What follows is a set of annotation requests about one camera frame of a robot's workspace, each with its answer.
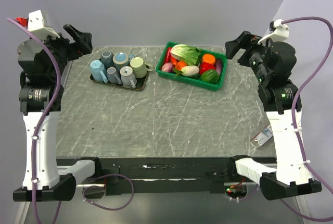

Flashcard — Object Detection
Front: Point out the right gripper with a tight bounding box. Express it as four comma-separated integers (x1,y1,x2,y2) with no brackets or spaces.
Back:
224,30,271,83

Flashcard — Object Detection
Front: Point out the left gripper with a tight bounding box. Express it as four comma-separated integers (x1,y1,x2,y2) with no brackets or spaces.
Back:
35,23,92,80

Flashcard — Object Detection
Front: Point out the light blue faceted mug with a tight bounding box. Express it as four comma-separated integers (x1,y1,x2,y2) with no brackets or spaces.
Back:
89,60,108,83

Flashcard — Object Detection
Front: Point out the small blue-grey mug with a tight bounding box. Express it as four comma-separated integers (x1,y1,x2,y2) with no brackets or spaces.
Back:
107,67,122,85

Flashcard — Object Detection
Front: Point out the grey-blue round mug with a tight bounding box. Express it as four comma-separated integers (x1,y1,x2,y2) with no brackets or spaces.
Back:
120,66,137,89

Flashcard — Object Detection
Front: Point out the pale green mug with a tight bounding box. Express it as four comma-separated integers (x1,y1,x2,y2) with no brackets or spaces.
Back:
130,57,153,79

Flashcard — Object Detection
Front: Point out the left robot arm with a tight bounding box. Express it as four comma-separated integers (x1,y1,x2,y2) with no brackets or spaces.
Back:
13,24,103,202

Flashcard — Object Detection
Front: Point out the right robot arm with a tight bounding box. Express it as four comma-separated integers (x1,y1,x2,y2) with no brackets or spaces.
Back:
225,31,322,201

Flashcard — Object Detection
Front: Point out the dark teal mug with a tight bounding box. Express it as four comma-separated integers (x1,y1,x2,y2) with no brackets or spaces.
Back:
100,51,114,69

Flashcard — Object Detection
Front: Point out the blue butterfly mug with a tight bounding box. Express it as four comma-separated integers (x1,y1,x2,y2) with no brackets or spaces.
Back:
113,52,130,71

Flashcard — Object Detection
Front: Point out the purple eggplant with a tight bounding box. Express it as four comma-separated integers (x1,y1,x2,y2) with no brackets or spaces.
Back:
215,58,223,75

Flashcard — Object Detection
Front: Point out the orange fruit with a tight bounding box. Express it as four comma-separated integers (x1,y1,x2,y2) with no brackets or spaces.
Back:
201,54,216,65

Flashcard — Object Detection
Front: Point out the red bell pepper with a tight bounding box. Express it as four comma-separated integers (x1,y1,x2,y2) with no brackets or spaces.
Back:
199,62,215,75

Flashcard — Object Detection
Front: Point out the green bell pepper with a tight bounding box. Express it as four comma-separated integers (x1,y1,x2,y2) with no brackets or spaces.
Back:
200,69,220,84

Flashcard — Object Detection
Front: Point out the napa cabbage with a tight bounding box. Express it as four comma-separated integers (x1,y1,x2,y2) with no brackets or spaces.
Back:
170,44,201,66

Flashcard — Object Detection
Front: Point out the green plastic crate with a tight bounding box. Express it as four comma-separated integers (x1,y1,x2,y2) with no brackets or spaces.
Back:
156,42,227,91

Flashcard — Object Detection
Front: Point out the white radish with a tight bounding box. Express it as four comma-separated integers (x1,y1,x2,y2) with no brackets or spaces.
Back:
173,66,199,77

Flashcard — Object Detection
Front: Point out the orange pumpkin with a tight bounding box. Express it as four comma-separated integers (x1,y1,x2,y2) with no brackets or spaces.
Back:
174,61,187,71

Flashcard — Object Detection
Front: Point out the orange carrot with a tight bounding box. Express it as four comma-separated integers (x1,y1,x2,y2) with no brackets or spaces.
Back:
170,57,178,66

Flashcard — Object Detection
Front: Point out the red chili pepper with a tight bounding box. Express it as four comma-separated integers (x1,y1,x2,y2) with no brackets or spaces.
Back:
165,47,171,63

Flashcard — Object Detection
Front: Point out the purple onion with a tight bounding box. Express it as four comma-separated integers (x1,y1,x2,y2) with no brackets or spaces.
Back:
161,63,174,72

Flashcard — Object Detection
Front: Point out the black serving tray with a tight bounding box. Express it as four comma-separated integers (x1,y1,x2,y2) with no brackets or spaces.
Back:
89,68,150,92

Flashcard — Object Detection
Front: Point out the paper label card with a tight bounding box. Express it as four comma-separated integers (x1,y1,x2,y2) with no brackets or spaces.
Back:
250,125,273,148

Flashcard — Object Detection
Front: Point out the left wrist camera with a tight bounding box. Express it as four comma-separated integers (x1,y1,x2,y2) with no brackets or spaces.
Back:
15,10,60,41

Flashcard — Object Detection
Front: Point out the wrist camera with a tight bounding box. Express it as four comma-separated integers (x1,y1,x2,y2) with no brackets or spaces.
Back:
15,10,60,41
258,19,289,44

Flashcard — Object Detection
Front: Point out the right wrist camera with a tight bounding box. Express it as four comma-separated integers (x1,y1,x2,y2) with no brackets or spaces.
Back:
258,19,289,44

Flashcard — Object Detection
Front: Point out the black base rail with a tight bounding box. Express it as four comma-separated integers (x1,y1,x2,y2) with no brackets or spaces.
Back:
56,157,278,198

